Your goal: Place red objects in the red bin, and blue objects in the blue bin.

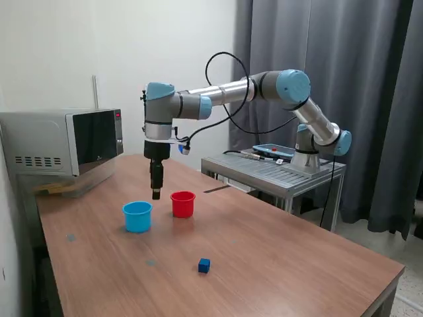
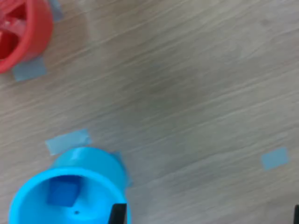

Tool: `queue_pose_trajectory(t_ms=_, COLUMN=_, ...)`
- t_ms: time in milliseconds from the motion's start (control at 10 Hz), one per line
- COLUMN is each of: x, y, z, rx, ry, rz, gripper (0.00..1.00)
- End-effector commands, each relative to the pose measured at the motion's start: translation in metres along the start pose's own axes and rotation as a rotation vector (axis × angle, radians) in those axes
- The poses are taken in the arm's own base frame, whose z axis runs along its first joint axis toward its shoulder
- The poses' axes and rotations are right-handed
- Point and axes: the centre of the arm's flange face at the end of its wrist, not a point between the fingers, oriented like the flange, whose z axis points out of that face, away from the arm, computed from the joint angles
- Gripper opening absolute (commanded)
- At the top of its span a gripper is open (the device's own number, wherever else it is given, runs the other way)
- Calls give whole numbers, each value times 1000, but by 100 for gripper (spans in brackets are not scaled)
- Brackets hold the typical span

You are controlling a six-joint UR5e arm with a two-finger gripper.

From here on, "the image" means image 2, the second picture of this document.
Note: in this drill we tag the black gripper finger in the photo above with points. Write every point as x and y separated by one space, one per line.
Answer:
296 215
118 213

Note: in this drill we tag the blue cube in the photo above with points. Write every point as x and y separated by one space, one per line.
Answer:
63 191

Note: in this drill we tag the blue plastic cup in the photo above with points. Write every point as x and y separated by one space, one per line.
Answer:
98 198

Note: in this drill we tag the small blue table sticker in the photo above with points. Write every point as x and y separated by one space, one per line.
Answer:
275 158

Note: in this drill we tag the blue tape strip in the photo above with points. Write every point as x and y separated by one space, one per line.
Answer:
56 10
29 70
67 141

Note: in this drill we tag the red plastic cup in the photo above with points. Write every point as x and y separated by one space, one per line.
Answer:
37 35

